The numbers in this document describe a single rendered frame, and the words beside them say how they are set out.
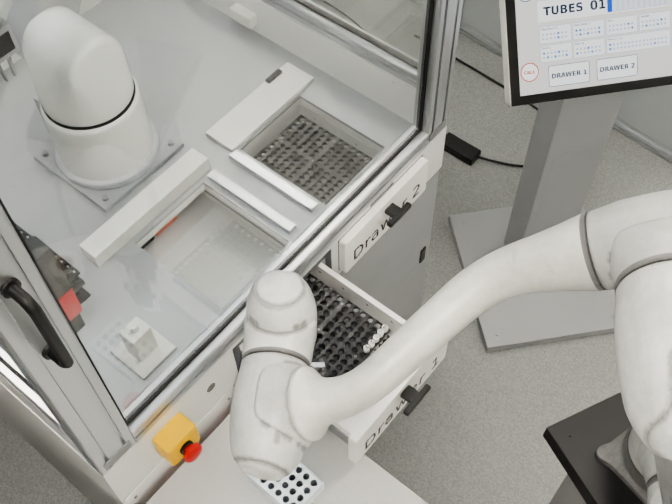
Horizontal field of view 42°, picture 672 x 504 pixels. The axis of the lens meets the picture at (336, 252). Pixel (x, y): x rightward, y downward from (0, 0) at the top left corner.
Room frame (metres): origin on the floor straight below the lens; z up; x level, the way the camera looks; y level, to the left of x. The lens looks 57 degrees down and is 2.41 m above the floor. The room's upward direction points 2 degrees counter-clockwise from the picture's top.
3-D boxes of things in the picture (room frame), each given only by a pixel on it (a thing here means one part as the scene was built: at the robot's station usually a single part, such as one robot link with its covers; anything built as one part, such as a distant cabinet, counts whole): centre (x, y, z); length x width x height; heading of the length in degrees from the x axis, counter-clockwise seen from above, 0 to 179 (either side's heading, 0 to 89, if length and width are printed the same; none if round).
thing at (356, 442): (0.68, -0.11, 0.87); 0.29 x 0.02 x 0.11; 139
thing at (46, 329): (0.52, 0.37, 1.45); 0.05 x 0.03 x 0.19; 49
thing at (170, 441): (0.60, 0.30, 0.88); 0.07 x 0.05 x 0.07; 139
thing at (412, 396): (0.66, -0.13, 0.91); 0.07 x 0.04 x 0.01; 139
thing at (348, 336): (0.81, 0.04, 0.87); 0.22 x 0.18 x 0.06; 49
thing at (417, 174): (1.10, -0.11, 0.87); 0.29 x 0.02 x 0.11; 139
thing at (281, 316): (0.62, 0.08, 1.28); 0.13 x 0.11 x 0.16; 173
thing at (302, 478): (0.55, 0.11, 0.78); 0.12 x 0.08 x 0.04; 48
